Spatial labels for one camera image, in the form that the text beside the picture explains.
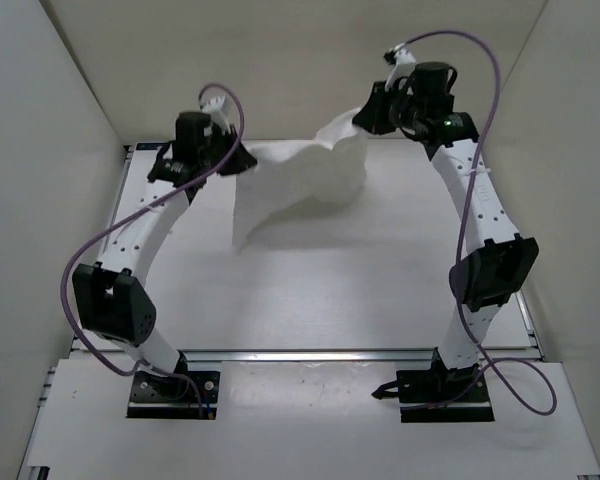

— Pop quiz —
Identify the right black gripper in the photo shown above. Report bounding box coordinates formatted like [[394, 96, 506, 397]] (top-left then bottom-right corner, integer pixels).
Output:
[[353, 82, 425, 138]]

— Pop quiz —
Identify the white skirt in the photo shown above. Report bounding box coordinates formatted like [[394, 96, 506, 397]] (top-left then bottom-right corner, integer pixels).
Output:
[[232, 107, 367, 248]]

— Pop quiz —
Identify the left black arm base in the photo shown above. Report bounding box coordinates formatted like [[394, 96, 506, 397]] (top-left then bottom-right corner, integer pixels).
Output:
[[126, 356, 221, 421]]

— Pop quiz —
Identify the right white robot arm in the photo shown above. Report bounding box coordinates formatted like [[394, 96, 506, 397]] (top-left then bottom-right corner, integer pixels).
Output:
[[353, 62, 539, 401]]

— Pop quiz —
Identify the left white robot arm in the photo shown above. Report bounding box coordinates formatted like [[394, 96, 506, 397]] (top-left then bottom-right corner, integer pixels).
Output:
[[72, 109, 257, 398]]

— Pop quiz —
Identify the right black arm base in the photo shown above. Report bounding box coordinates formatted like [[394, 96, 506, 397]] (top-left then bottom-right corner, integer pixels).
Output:
[[371, 350, 495, 424]]

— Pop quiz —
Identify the left blue label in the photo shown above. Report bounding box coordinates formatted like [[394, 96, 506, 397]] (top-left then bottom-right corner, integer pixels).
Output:
[[134, 142, 170, 151]]

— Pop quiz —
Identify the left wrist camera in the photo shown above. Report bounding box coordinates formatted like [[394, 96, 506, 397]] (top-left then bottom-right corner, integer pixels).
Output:
[[200, 95, 231, 131]]

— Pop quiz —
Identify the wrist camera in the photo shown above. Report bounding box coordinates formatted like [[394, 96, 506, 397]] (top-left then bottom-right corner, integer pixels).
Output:
[[383, 42, 417, 91], [200, 95, 231, 131]]

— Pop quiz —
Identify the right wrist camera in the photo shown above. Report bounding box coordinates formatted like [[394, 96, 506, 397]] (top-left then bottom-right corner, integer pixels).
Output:
[[383, 42, 417, 91]]

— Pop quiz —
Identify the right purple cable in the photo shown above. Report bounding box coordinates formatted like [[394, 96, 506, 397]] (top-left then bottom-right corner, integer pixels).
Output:
[[399, 30, 557, 416]]

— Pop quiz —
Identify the purple cable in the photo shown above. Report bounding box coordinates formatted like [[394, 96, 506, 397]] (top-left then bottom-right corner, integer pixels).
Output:
[[61, 82, 246, 419], [399, 30, 557, 416]]

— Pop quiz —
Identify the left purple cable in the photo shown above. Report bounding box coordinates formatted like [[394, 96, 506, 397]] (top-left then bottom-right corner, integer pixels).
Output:
[[61, 82, 246, 419]]

